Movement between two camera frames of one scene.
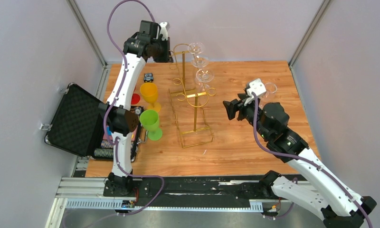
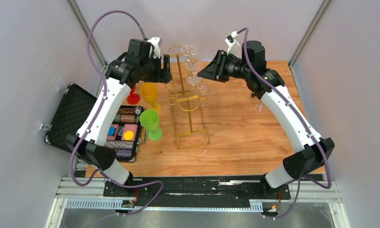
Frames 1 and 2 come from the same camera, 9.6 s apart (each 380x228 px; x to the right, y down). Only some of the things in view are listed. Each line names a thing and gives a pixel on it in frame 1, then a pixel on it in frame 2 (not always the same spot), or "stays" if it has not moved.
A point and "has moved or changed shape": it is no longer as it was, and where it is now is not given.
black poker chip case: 79,126 stays
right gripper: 232,107 -> 213,71
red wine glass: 135,99 stays
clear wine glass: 203,78 has moved or changed shape
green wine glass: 149,119 stays
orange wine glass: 149,90 stays
